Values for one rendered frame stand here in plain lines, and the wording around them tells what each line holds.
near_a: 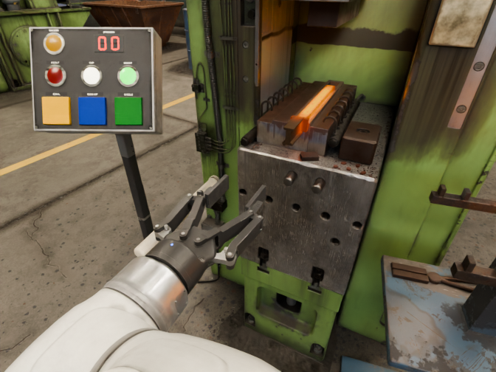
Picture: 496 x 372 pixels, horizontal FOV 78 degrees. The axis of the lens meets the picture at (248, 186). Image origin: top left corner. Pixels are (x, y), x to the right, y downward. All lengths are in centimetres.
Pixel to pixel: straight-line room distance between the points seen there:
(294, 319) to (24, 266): 148
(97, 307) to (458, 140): 88
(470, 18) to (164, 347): 82
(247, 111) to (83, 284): 127
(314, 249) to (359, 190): 26
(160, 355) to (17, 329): 162
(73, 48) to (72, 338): 82
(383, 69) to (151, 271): 107
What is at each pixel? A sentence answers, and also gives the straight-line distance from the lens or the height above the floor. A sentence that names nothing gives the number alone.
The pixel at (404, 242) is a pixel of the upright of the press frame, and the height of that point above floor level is 59.
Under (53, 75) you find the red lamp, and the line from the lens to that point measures 103.
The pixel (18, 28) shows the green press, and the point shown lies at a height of 75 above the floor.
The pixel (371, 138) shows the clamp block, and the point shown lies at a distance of 83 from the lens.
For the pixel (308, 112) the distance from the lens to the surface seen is 87.
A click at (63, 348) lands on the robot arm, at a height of 106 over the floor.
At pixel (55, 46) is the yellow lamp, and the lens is 104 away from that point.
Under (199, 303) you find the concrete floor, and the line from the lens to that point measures 160.
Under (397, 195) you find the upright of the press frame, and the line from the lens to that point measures 104.
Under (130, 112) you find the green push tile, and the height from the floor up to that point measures 101.
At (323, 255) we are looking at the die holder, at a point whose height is 61.
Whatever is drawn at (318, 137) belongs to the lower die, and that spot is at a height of 96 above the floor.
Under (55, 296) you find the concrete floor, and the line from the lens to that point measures 187.
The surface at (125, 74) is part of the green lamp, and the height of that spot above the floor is 109.
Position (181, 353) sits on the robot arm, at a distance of 24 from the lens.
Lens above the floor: 131
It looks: 35 degrees down
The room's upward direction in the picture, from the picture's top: straight up
